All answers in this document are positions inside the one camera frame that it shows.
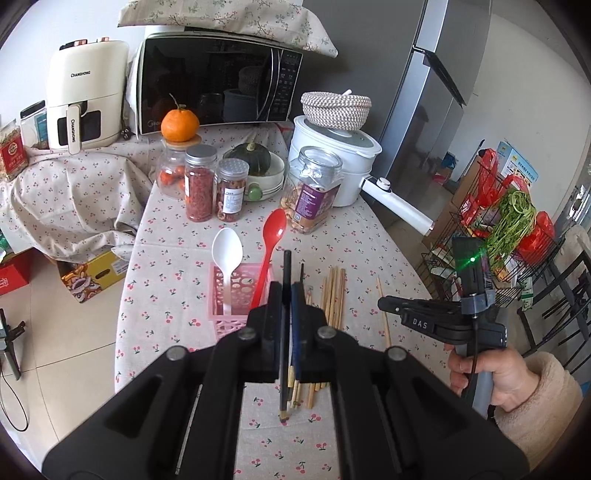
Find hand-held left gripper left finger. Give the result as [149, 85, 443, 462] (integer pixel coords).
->
[42, 281, 283, 480]

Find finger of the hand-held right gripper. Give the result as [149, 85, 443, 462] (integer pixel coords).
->
[377, 295, 463, 319]

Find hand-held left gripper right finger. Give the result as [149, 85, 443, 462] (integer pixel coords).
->
[291, 282, 528, 480]

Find single light wooden chopstick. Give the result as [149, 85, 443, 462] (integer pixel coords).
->
[376, 276, 392, 349]

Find pink perforated plastic basket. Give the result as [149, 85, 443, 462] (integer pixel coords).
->
[208, 261, 274, 341]

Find bunch of wooden chopsticks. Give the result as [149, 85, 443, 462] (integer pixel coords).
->
[288, 265, 348, 410]

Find person's right forearm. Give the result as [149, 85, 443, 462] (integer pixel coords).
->
[491, 352, 585, 472]

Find person's right hand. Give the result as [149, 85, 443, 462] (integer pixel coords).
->
[445, 344, 542, 414]

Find green leafy vegetables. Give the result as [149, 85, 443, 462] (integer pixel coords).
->
[484, 186, 537, 274]

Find red plastic bag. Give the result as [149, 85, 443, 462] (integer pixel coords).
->
[461, 148, 503, 224]
[516, 210, 556, 267]

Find white plastic spoon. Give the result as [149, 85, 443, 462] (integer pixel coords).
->
[211, 228, 243, 315]

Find red plastic spoon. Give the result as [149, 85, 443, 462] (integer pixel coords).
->
[249, 208, 288, 309]

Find black chair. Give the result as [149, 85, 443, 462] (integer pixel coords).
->
[516, 251, 591, 366]

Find blue printed carton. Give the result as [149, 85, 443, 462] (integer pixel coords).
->
[496, 140, 539, 184]

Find large jar with purple label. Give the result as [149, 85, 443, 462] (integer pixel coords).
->
[281, 146, 345, 236]

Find nut jar with perforated lid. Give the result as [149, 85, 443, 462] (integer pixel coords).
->
[215, 158, 246, 222]

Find white electric cooking pot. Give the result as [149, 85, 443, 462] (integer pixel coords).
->
[288, 115, 436, 236]

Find jar of red goji berries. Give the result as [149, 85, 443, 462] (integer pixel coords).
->
[184, 144, 219, 223]

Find dark green pumpkin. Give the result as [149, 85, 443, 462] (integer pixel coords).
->
[223, 141, 273, 178]

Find yellow printed cardboard box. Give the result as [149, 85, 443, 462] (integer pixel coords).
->
[57, 250, 130, 304]

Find glass jar with wooden lid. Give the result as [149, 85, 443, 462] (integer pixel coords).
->
[156, 134, 204, 200]

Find grey refrigerator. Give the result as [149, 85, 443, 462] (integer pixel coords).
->
[302, 0, 493, 228]

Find mandarin orange with stem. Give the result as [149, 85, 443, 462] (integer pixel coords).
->
[160, 93, 201, 143]

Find cherry print draped cloth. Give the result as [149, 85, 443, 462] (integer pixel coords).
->
[0, 136, 158, 260]

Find black microwave oven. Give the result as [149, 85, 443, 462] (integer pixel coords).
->
[137, 33, 304, 136]

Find red cardboard box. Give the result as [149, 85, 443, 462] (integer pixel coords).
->
[0, 252, 34, 296]

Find floral cover cloth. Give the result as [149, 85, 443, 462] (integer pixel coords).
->
[116, 0, 339, 59]

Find cream air fryer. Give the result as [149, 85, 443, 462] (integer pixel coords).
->
[46, 39, 130, 154]

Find clear container with black lid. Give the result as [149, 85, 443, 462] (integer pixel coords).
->
[19, 100, 49, 150]

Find jar with red label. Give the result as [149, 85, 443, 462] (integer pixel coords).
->
[0, 119, 30, 182]

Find black wire rack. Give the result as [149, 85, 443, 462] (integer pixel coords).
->
[419, 150, 570, 309]

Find white bowl with green handle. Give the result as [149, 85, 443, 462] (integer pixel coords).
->
[240, 151, 287, 203]

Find woven rope basket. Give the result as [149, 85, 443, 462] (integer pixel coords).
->
[300, 89, 373, 132]

